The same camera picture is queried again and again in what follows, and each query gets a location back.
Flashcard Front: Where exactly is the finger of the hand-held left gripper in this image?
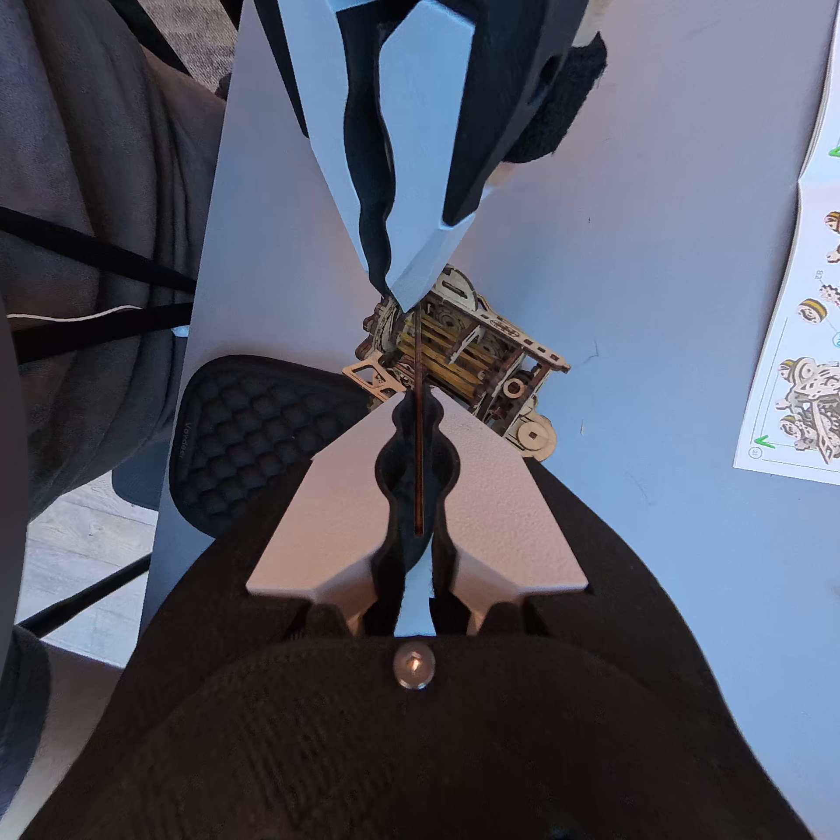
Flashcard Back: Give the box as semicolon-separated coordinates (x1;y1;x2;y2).
272;0;421;294
379;0;475;311

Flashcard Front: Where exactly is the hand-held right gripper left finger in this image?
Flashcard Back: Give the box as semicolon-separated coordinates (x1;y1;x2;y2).
246;390;421;637

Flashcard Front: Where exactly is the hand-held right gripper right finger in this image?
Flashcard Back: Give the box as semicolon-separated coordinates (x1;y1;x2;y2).
420;387;588;637

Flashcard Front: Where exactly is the thin wooden stick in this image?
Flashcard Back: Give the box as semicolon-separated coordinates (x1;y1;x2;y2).
412;308;426;534

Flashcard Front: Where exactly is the wooden model vehicle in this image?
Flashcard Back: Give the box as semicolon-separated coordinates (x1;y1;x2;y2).
341;264;571;463

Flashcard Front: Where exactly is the black honeycomb cushion pad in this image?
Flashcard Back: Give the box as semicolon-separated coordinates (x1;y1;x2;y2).
167;354;395;540

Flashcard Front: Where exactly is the black metal chair leg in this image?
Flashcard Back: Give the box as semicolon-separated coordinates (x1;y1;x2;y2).
16;554;153;639

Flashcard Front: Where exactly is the printed instruction sheet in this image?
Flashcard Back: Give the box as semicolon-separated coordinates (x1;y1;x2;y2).
733;85;840;487

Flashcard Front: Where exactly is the black strap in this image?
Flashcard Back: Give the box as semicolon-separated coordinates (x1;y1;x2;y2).
0;206;198;293
10;303;193;363

